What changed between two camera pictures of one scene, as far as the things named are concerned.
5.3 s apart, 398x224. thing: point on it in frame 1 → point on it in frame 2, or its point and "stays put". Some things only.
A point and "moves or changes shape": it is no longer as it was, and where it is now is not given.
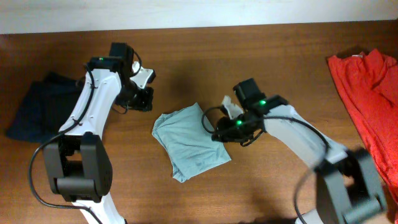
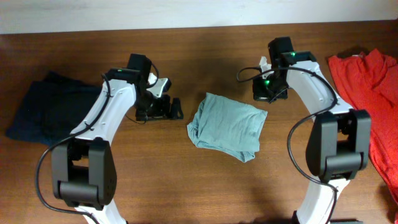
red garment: x=370 y=82 stays put
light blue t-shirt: x=192 y=149 moves or changes shape
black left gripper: x=145 y=104 → x=164 y=112
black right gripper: x=227 y=134 → x=259 y=94
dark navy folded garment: x=46 y=104 stays put
